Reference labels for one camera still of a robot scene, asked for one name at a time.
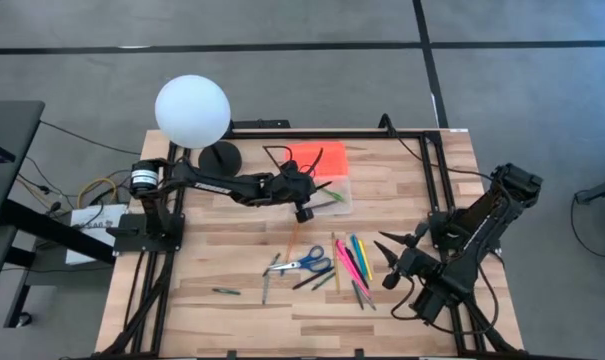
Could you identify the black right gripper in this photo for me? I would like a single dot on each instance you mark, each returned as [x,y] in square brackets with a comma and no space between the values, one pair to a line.
[414,265]

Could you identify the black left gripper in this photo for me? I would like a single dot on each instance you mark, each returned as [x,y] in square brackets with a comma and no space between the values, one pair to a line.
[294,187]

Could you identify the light green pen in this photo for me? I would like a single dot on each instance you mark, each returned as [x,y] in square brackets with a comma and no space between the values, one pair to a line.
[334,194]

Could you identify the yellow pen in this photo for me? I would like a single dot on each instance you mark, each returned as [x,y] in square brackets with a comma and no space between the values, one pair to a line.
[366,260]

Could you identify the blue pen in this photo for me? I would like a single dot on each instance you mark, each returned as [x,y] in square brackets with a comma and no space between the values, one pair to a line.
[359,255]

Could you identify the pink pen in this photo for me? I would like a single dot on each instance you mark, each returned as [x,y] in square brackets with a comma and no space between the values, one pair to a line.
[349,269]

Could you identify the pink crayon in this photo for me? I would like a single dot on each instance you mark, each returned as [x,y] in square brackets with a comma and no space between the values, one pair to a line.
[342,248]

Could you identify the orange pencil blue eraser cap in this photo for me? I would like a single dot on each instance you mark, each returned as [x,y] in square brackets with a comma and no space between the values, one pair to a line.
[291,245]

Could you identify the yellow pencil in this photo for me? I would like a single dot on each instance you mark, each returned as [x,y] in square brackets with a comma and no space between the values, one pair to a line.
[335,262]

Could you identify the green crayon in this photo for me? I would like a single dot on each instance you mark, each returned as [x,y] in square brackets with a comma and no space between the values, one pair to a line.
[357,295]
[323,281]

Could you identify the grey pen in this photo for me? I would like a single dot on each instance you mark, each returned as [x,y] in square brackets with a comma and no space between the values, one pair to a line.
[266,290]
[272,264]

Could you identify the grey crayon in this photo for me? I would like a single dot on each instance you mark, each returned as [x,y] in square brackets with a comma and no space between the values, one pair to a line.
[227,291]
[369,300]

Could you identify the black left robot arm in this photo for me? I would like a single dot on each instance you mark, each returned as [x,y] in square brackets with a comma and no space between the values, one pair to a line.
[222,186]

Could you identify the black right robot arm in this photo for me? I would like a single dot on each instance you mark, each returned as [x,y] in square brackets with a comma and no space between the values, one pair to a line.
[482,225]

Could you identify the clear box with orange lid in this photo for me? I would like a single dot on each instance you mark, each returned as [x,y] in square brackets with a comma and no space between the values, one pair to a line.
[332,160]

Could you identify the white globe lamp black base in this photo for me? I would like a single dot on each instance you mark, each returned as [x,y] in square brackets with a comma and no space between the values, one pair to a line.
[192,112]

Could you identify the grey stand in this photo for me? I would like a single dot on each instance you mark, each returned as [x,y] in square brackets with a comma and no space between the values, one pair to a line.
[602,190]

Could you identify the black desk leg beam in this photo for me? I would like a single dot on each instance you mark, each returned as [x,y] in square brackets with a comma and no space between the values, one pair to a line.
[32,225]

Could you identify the black desk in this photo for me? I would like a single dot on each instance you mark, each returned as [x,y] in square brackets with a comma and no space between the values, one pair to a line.
[7,150]

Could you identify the black caster wheel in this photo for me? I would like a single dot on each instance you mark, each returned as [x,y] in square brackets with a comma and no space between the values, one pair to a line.
[24,319]

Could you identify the black table edge bracket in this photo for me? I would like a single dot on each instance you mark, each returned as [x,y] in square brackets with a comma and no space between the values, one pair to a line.
[231,355]
[359,354]

